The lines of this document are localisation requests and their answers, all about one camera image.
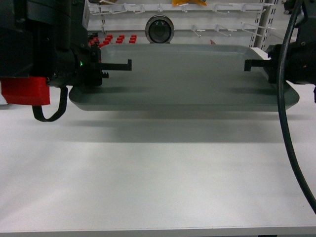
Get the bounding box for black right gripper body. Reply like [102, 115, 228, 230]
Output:
[265, 42, 316, 84]

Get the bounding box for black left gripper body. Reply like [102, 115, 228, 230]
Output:
[47, 44, 102, 87]

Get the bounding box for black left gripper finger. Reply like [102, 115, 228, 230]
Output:
[100, 71, 109, 79]
[100, 59, 132, 71]

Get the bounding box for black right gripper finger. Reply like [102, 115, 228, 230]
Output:
[244, 59, 269, 72]

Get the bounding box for grey rectangular serving tray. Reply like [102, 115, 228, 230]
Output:
[68, 43, 300, 112]

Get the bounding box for red cap sauce bottles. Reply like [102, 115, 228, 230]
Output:
[87, 33, 137, 48]

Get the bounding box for black barcode scanner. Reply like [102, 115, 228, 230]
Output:
[145, 15, 175, 43]

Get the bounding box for white peg hook rack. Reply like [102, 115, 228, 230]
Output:
[83, 0, 278, 48]

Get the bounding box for black flat cable left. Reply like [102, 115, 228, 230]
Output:
[32, 86, 69, 123]

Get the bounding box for thick black cable right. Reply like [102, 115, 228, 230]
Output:
[276, 0, 316, 215]

